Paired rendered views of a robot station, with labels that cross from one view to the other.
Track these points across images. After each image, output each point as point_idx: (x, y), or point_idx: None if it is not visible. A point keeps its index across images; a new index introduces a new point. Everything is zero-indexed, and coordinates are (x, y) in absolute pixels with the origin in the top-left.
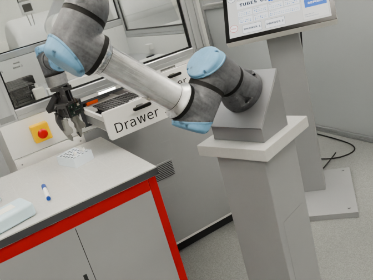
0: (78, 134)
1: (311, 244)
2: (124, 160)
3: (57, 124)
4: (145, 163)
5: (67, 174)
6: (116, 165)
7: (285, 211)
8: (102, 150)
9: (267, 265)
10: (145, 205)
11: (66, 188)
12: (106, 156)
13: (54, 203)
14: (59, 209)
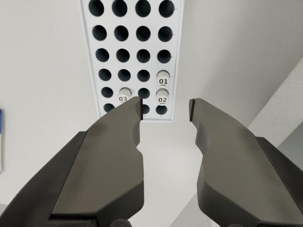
0: (190, 106)
1: None
2: (172, 188)
3: (34, 176)
4: (167, 222)
5: (71, 106)
6: (147, 188)
7: None
8: (225, 86)
9: None
10: None
11: (40, 165)
12: (183, 136)
13: (5, 182)
14: (8, 203)
